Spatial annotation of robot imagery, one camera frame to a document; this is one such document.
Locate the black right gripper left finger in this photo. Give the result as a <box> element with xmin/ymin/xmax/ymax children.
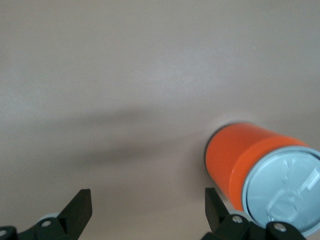
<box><xmin>0</xmin><ymin>188</ymin><xmax>94</xmax><ymax>240</ymax></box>

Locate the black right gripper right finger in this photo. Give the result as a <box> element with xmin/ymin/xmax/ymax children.
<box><xmin>203</xmin><ymin>186</ymin><xmax>309</xmax><ymax>240</ymax></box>

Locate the orange can with grey lid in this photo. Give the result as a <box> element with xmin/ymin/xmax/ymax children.
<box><xmin>204</xmin><ymin>121</ymin><xmax>320</xmax><ymax>237</ymax></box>

